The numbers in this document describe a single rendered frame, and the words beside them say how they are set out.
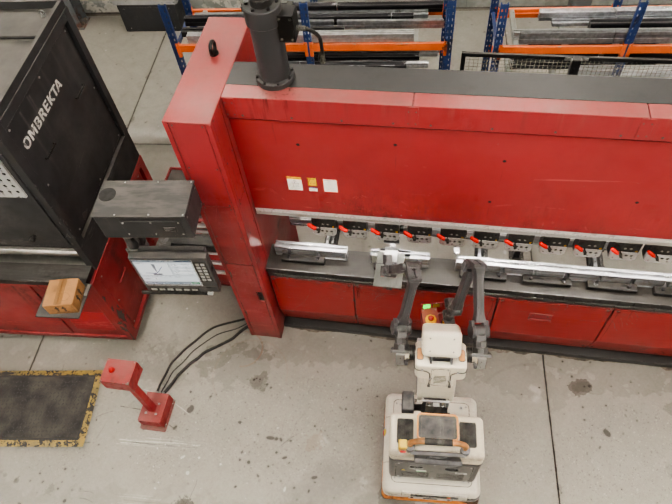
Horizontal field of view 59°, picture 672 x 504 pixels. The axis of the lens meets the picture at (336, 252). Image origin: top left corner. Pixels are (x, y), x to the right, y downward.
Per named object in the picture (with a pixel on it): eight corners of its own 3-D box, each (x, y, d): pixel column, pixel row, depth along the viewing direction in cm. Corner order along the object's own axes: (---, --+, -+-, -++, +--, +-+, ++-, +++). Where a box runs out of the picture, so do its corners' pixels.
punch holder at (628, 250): (607, 258, 357) (615, 242, 344) (606, 247, 362) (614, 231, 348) (633, 260, 355) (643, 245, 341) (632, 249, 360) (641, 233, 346)
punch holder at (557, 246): (538, 253, 363) (544, 237, 350) (537, 241, 368) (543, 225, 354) (563, 255, 361) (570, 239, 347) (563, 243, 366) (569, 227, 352)
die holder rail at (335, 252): (276, 254, 414) (274, 246, 406) (278, 247, 417) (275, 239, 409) (347, 260, 406) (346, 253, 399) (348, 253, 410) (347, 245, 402)
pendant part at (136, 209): (144, 299, 374) (88, 216, 304) (153, 266, 388) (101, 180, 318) (223, 301, 369) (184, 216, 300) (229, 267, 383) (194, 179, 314)
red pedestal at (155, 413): (139, 428, 441) (94, 386, 373) (150, 396, 455) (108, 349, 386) (165, 432, 438) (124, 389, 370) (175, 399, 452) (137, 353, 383)
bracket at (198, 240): (152, 268, 382) (148, 262, 377) (164, 238, 396) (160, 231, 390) (211, 274, 376) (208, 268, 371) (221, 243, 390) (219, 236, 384)
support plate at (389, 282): (373, 286, 380) (373, 285, 379) (377, 252, 395) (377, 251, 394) (401, 288, 377) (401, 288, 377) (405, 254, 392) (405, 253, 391)
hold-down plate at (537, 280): (521, 283, 386) (522, 281, 384) (521, 276, 389) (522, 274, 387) (570, 288, 382) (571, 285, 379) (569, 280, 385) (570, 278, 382)
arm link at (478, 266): (472, 257, 328) (489, 257, 330) (462, 258, 341) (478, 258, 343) (473, 339, 325) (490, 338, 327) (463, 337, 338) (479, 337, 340)
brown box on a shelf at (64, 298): (35, 317, 387) (26, 307, 377) (50, 283, 401) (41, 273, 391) (79, 319, 383) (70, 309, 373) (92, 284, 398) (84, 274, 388)
